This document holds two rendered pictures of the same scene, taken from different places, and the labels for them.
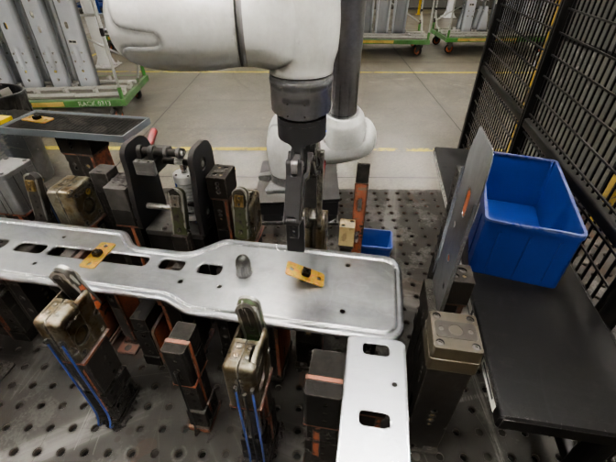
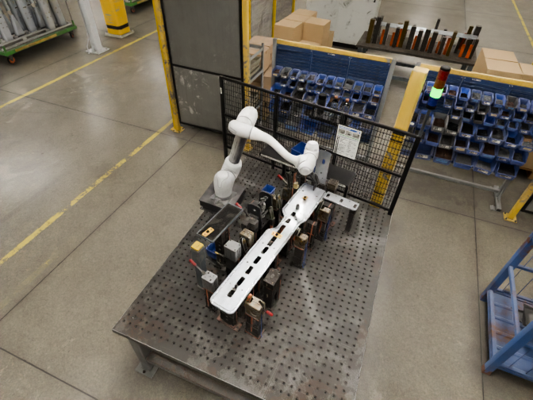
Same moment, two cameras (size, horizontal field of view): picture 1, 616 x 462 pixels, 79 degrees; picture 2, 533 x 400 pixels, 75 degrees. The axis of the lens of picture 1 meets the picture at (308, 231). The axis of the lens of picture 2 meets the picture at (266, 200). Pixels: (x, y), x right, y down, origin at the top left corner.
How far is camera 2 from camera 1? 2.56 m
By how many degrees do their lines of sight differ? 52
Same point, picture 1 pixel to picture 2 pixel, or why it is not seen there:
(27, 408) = (290, 285)
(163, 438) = (311, 255)
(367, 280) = (308, 190)
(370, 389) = (335, 198)
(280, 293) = (307, 204)
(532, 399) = (346, 181)
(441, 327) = (331, 182)
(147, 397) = not seen: hidden behind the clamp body
